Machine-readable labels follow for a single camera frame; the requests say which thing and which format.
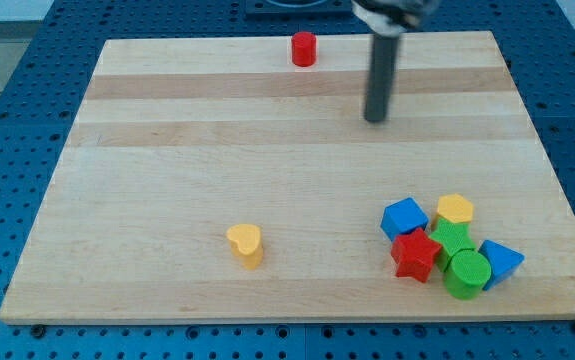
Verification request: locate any red star block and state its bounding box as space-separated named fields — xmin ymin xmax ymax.
xmin=390 ymin=228 xmax=442 ymax=283

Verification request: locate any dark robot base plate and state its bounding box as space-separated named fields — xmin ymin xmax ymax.
xmin=242 ymin=0 xmax=353 ymax=18

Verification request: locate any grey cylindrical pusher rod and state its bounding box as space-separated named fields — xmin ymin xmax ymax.
xmin=363 ymin=33 xmax=400 ymax=123

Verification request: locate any blue triangle block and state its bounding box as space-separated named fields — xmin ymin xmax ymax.
xmin=479 ymin=239 xmax=525 ymax=291

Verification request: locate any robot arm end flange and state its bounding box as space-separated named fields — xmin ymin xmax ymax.
xmin=351 ymin=0 xmax=441 ymax=37

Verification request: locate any yellow hexagon block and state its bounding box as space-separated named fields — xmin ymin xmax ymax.
xmin=431 ymin=193 xmax=474 ymax=229

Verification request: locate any yellow heart block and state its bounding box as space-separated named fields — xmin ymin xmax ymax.
xmin=226 ymin=223 xmax=264 ymax=270

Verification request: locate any green cylinder block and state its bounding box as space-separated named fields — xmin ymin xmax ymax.
xmin=443 ymin=250 xmax=492 ymax=300

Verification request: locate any wooden board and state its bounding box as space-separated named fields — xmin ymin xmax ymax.
xmin=0 ymin=31 xmax=575 ymax=325

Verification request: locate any red cylinder block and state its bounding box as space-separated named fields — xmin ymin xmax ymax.
xmin=291 ymin=31 xmax=317 ymax=67

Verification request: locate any green star block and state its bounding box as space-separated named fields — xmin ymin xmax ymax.
xmin=429 ymin=218 xmax=476 ymax=272

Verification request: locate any blue cube block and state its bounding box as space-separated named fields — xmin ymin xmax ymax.
xmin=380 ymin=197 xmax=429 ymax=242

